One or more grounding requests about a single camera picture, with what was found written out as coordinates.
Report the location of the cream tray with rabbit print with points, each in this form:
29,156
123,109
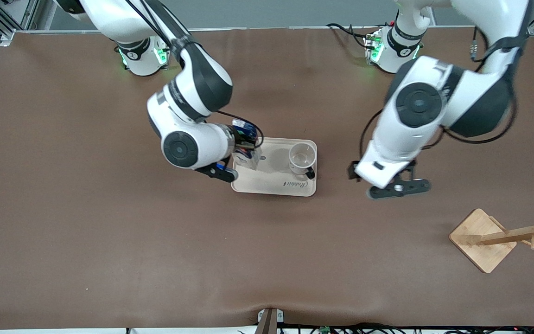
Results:
276,183

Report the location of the wooden mug tree stand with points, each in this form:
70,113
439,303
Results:
482,239

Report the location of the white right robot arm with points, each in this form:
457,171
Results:
202,79

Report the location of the brown table cover mat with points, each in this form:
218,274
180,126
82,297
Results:
109,255

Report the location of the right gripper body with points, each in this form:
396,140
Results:
242,144

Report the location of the blue white milk carton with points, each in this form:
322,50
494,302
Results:
247,163

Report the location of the brown post with grey brackets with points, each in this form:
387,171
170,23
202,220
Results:
269,322

